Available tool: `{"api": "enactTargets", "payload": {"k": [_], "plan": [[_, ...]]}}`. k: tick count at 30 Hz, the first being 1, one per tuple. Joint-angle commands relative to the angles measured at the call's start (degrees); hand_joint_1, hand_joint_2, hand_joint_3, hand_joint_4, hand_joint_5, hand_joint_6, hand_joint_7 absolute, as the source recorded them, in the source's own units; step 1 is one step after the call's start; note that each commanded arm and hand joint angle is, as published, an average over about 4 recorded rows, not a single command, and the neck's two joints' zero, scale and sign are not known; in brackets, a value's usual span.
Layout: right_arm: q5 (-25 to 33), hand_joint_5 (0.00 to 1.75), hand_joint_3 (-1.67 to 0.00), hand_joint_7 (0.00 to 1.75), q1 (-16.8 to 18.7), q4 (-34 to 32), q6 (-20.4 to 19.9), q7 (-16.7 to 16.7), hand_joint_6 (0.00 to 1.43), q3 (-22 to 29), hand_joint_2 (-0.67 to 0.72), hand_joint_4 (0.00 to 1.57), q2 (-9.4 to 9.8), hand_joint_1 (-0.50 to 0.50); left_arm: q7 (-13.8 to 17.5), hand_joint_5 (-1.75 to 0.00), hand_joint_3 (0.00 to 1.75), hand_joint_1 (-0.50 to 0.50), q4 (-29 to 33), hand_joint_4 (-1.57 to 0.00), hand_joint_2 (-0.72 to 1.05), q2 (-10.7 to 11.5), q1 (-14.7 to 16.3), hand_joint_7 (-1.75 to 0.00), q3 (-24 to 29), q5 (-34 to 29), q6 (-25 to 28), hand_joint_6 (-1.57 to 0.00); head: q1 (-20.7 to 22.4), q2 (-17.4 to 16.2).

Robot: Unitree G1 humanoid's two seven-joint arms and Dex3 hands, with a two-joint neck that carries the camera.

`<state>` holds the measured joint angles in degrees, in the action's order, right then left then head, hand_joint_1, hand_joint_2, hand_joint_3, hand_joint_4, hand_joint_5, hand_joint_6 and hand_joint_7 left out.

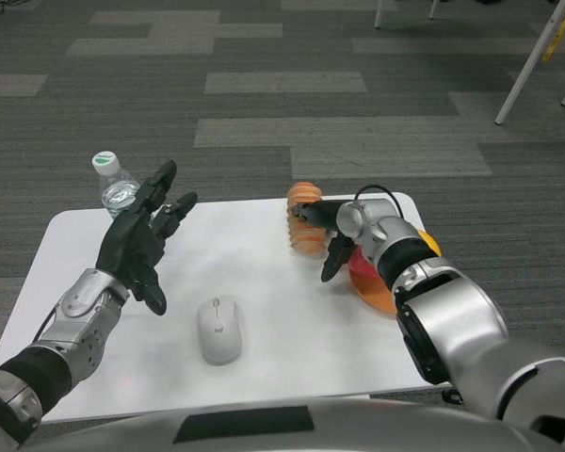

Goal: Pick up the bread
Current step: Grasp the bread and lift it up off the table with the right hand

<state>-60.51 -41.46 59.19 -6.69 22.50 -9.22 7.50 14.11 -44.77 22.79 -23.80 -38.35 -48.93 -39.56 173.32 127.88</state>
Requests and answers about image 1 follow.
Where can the white computer mouse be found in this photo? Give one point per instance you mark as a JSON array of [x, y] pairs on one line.
[[219, 332]]

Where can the silver robot chest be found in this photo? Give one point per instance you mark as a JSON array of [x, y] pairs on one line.
[[358, 424]]

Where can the white table legs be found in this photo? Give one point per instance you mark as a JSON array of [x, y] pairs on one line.
[[522, 70]]

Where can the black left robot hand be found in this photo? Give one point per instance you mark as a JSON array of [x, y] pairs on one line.
[[127, 249]]

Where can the orange plate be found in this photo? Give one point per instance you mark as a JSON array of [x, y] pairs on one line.
[[374, 294]]

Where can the white desk with thin legs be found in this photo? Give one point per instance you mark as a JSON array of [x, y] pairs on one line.
[[379, 14]]

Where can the yellow lemon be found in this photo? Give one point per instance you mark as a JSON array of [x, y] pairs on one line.
[[431, 242]]

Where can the sliced bread loaf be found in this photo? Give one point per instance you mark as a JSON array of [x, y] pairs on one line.
[[306, 240]]

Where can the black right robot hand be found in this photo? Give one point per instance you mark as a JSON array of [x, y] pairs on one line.
[[322, 214]]

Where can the clear water bottle white cap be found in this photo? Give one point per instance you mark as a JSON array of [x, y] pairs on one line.
[[115, 190]]

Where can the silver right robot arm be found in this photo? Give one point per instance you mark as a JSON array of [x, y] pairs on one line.
[[452, 320]]

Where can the red apple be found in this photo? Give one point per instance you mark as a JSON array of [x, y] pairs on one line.
[[360, 263]]

